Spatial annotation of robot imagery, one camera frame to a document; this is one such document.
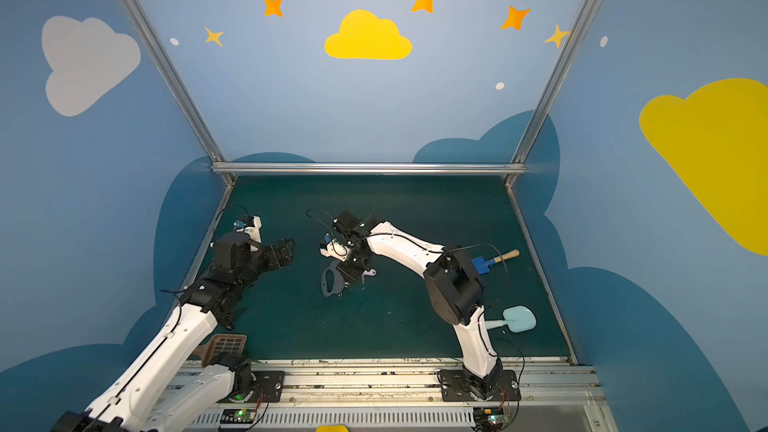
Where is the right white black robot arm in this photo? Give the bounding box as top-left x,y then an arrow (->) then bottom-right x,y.
321,211 -> 503,400

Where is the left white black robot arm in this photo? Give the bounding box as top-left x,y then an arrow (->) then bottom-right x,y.
52,231 -> 295,431

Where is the brown slotted spatula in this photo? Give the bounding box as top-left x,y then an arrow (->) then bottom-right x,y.
191,333 -> 247,367

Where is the blue toy shovel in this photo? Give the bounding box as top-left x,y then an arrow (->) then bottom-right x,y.
472,249 -> 520,275

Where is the yellow object bottom edge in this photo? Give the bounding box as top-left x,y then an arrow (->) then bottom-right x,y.
315,425 -> 349,432

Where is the left green circuit board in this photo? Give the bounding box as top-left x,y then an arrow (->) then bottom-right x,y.
218,408 -> 260,430

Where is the green circuit board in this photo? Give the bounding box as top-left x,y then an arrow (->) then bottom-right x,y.
218,408 -> 260,430
472,408 -> 518,432

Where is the light blue spatula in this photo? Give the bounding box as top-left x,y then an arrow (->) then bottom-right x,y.
485,306 -> 537,334

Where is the right green circuit board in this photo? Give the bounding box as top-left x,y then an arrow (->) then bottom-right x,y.
472,408 -> 518,432

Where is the left side frame bar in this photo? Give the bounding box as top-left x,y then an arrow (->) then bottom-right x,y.
153,184 -> 234,306

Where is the back aluminium frame bar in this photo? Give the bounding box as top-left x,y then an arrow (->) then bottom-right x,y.
212,162 -> 526,176

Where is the aluminium mounting rail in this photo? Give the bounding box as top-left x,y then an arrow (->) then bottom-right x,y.
252,357 -> 607,408

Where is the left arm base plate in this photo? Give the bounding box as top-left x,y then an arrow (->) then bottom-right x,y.
220,370 -> 285,404

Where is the white slotted cable duct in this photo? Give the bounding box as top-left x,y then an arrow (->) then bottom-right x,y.
186,406 -> 474,431

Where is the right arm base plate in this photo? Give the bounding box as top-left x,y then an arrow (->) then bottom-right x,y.
436,369 -> 521,402

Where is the right side frame bar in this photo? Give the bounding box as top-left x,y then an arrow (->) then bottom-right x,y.
505,181 -> 579,366

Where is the left aluminium frame post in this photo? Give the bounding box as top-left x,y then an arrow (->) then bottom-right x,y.
117,0 -> 226,165

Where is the aluminium frame post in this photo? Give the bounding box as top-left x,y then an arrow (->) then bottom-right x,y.
117,0 -> 226,165
504,0 -> 603,192

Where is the right aluminium frame post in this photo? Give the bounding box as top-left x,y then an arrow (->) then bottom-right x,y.
504,0 -> 603,192

